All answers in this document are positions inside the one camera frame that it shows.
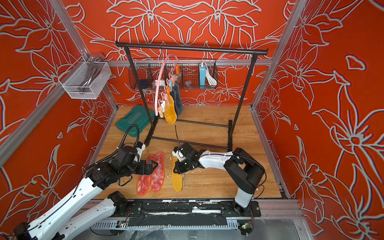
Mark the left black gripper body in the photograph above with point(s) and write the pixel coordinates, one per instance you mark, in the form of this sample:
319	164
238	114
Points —
142	167

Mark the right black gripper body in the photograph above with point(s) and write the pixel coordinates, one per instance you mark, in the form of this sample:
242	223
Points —
184	166

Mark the red patterned insole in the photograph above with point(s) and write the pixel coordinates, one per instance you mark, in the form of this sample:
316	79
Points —
143	184

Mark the yellow insole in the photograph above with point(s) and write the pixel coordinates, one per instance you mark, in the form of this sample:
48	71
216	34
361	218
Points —
170	112
177	180

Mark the dark grey insole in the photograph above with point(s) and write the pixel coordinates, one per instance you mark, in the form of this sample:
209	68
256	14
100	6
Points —
172	93
178	101

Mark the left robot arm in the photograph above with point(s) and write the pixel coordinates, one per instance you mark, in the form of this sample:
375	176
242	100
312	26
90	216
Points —
61	222

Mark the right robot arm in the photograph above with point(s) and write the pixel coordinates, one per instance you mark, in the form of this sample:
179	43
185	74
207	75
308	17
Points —
244	170

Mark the pink clip hanger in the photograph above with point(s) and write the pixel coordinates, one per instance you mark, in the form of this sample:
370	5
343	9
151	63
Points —
164	85

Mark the green tool case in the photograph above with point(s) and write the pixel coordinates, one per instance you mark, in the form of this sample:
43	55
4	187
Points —
137	116

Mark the blue box in basket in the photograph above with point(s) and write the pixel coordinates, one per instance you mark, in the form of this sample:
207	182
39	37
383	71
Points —
202	76

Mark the white mesh basket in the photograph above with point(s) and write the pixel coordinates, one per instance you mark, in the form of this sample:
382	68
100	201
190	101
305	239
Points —
88	78

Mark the black garment rack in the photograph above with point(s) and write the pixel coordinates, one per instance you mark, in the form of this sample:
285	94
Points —
218	95

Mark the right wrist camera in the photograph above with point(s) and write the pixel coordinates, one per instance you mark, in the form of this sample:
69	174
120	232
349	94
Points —
178	154

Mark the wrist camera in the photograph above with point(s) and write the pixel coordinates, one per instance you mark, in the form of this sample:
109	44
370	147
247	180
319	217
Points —
140	147
178	154

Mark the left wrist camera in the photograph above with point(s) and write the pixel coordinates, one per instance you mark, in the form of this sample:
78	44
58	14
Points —
140	147

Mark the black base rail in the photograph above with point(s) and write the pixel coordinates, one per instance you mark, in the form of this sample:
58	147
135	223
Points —
206	213

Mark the black wire basket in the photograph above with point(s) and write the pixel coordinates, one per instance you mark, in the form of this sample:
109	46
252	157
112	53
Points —
143	73

